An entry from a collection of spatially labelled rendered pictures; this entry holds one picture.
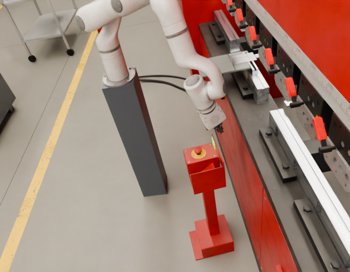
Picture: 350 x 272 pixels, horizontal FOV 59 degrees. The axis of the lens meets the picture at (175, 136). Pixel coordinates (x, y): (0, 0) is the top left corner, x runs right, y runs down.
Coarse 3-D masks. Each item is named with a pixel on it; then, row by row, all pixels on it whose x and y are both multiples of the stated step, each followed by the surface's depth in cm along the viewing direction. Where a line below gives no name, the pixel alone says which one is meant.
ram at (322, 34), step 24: (264, 0) 115; (288, 0) 93; (312, 0) 79; (336, 0) 68; (264, 24) 120; (288, 24) 97; (312, 24) 82; (336, 24) 70; (288, 48) 101; (312, 48) 84; (336, 48) 72; (336, 72) 74
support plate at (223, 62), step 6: (228, 54) 176; (234, 54) 175; (240, 54) 174; (216, 60) 173; (222, 60) 172; (228, 60) 171; (222, 66) 167; (228, 66) 166; (234, 66) 165; (240, 66) 164; (246, 66) 163; (222, 72) 163; (228, 72) 163
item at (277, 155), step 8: (264, 128) 141; (264, 136) 138; (272, 136) 137; (272, 144) 134; (272, 152) 130; (280, 152) 130; (272, 160) 130; (280, 160) 127; (288, 160) 126; (280, 168) 124; (280, 176) 123; (288, 176) 120; (296, 176) 120
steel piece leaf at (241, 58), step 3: (243, 54) 173; (231, 57) 172; (234, 57) 172; (237, 57) 171; (240, 57) 171; (243, 57) 170; (246, 57) 170; (231, 60) 169; (234, 60) 169; (237, 60) 169; (240, 60) 168; (243, 60) 168; (246, 60) 167; (249, 60) 167; (234, 63) 167; (237, 63) 167
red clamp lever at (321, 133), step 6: (318, 120) 82; (318, 126) 82; (324, 126) 82; (318, 132) 82; (324, 132) 82; (318, 138) 82; (324, 138) 82; (324, 144) 82; (318, 150) 83; (324, 150) 81; (330, 150) 81
